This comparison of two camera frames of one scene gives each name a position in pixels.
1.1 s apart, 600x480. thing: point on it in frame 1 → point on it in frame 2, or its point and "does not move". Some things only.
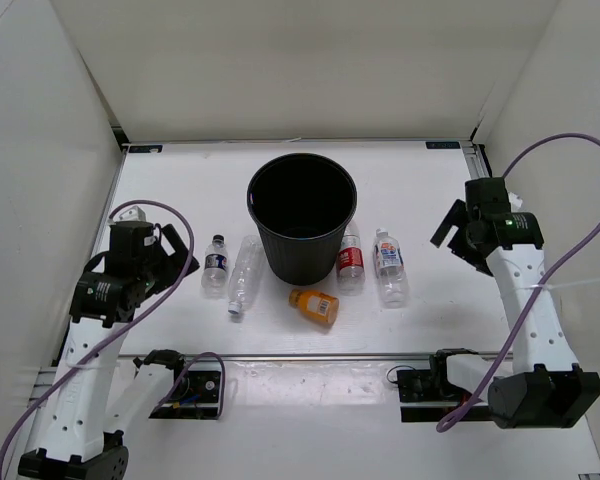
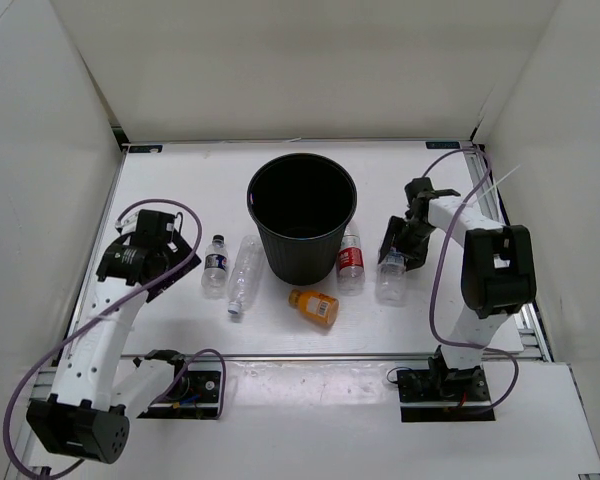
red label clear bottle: x=351 y=267 does not move
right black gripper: x=455 y=217 → x=416 y=255
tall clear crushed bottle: x=245 y=274 does not move
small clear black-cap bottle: x=214 y=275 does not move
